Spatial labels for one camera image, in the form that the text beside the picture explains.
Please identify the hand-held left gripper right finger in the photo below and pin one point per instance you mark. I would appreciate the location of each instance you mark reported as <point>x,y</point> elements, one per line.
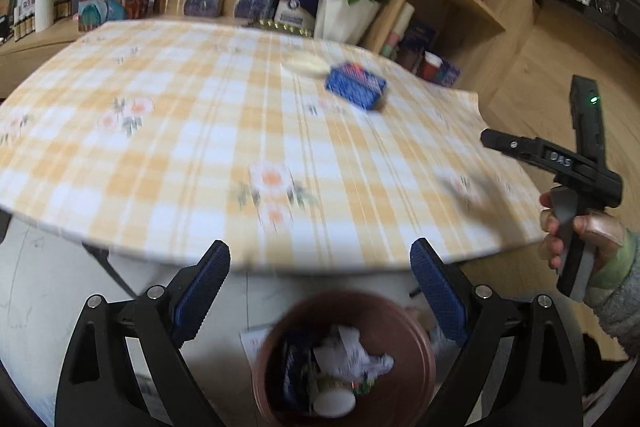
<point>440,297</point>

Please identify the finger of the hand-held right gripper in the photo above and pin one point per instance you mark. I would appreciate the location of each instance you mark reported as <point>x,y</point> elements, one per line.
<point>510,144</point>

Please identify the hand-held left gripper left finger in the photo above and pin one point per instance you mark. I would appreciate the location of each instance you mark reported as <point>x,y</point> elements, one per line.
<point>200,297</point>

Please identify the brown plastic bin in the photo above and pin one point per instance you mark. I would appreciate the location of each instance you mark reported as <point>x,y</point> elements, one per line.
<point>390,322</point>

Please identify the white plastic wrapper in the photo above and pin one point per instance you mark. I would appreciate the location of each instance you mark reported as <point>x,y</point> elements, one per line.
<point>350,352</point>

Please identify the green and white paper bowl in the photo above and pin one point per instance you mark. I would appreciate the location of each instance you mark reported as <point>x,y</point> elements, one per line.
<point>334,402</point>

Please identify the person's right forearm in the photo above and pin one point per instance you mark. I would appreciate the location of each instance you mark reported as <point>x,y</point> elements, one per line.
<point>620,302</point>

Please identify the person's right hand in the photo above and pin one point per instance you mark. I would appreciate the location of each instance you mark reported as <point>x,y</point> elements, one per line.
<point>602,229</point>

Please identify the white paper sheet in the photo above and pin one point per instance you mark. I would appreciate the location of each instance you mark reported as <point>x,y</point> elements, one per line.
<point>255,342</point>

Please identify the small blue box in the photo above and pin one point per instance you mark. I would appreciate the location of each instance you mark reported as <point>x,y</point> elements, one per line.
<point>450,74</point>

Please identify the red paper cup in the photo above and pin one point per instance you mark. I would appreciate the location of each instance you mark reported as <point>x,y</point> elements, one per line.
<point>429,67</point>

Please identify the black side table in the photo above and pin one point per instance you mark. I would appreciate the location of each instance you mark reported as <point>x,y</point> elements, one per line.
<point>620,14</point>

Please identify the dark blue printed box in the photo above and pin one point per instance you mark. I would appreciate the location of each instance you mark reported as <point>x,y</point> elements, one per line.
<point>417,42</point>

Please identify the yellow checked tablecloth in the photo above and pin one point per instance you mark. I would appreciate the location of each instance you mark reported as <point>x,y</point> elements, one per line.
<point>175,157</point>

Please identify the stack of pastel cups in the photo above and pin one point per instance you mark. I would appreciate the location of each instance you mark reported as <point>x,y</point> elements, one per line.
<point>400,32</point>

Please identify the blue patterned pack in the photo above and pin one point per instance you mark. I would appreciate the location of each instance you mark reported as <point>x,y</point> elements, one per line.
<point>355,84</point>

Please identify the cream oval lid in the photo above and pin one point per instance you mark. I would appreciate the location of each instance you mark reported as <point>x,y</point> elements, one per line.
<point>305,67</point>

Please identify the blue box with white emblem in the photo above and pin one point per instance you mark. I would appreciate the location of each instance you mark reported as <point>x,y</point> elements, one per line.
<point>295,9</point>

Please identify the dark tray with gold rim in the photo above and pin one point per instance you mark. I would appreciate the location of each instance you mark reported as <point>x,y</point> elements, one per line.
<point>280,27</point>

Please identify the teal round object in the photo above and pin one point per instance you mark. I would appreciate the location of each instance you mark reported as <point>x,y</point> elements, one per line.
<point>100,17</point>

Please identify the low wooden cabinet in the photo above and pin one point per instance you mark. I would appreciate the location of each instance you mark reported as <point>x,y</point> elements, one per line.
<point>30,52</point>

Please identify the row of small bottles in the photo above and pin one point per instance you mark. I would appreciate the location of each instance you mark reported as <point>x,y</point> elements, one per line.
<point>22,24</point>

